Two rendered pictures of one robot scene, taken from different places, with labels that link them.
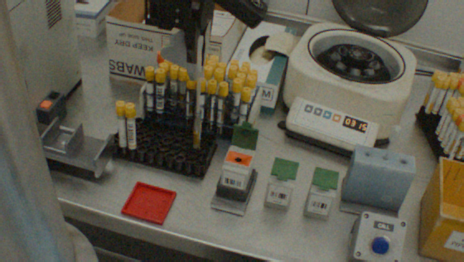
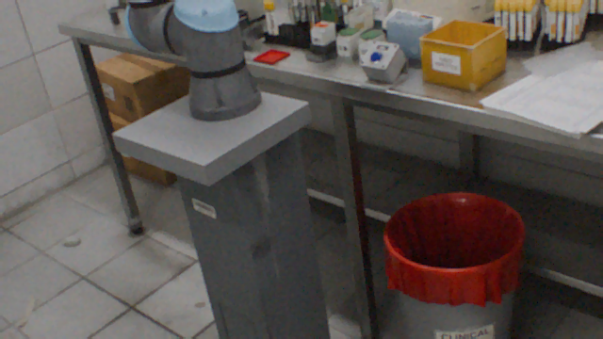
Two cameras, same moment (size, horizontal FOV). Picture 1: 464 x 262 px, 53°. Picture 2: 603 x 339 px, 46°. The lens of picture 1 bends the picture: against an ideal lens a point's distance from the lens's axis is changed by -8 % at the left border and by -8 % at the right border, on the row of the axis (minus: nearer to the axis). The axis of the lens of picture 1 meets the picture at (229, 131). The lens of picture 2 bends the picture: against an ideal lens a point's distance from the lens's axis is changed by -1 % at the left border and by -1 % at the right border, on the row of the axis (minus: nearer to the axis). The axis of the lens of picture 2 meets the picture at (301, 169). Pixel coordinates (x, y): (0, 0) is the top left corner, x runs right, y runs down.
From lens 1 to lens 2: 125 cm
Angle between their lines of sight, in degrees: 30
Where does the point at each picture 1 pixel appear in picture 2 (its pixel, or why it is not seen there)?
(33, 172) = not seen: outside the picture
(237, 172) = (317, 32)
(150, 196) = (274, 55)
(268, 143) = not seen: hidden behind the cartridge
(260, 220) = (331, 64)
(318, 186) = (363, 38)
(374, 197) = (407, 51)
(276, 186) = (340, 40)
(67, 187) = not seen: hidden behind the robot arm
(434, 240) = (425, 64)
